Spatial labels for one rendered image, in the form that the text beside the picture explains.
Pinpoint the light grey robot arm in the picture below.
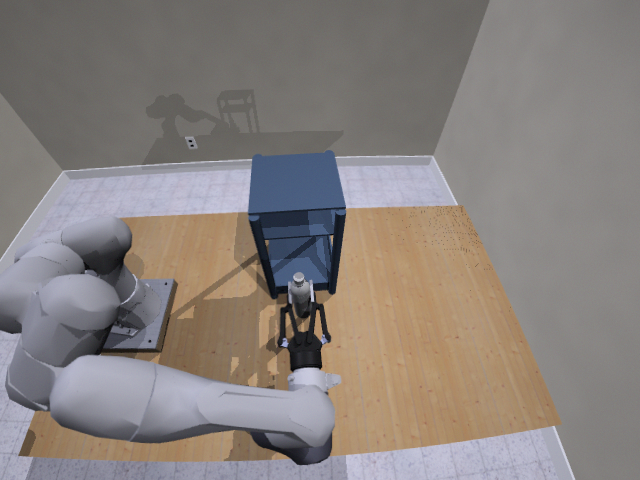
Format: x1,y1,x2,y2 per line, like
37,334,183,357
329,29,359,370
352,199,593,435
0,216,341,465

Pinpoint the blue shelving unit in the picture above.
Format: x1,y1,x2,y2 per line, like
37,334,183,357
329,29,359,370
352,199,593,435
248,150,346,299

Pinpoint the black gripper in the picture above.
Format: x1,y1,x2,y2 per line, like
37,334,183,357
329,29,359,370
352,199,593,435
277,280,331,372

